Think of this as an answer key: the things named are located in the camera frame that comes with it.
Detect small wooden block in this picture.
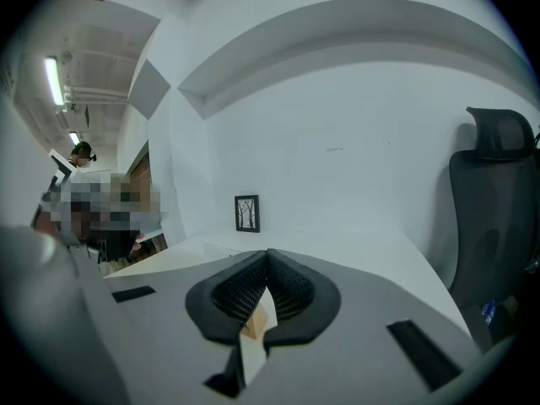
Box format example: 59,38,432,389
246,303,272,341

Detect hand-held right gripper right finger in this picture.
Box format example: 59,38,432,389
248,249,485,405

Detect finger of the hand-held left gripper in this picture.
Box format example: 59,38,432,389
90,210,168,234

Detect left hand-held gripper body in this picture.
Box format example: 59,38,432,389
31,148,141,263

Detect white printed table card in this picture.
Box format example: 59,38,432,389
261,287,280,328

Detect blue plastic bottle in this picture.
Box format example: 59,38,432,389
480,299,498,325

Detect black mesh office chair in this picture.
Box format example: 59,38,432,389
446,106,540,352

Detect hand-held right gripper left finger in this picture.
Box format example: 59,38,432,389
105,249,270,398

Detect black picture frame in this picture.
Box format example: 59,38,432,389
234,193,262,235

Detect white ceiling pipes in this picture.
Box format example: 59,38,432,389
62,83,130,105

